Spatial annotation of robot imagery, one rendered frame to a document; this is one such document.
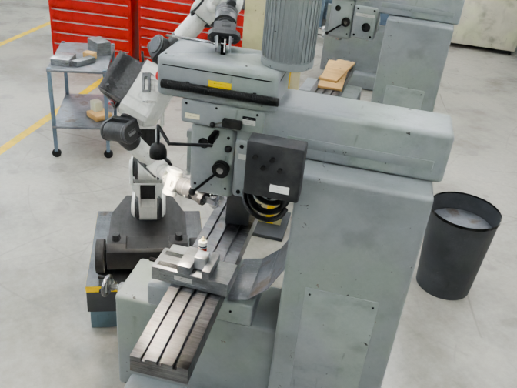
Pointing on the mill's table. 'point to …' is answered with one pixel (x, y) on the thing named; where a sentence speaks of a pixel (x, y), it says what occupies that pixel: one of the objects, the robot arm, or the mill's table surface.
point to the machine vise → (228, 272)
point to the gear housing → (251, 124)
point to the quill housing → (217, 185)
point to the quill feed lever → (221, 168)
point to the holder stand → (236, 211)
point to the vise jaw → (185, 265)
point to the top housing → (220, 73)
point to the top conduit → (219, 92)
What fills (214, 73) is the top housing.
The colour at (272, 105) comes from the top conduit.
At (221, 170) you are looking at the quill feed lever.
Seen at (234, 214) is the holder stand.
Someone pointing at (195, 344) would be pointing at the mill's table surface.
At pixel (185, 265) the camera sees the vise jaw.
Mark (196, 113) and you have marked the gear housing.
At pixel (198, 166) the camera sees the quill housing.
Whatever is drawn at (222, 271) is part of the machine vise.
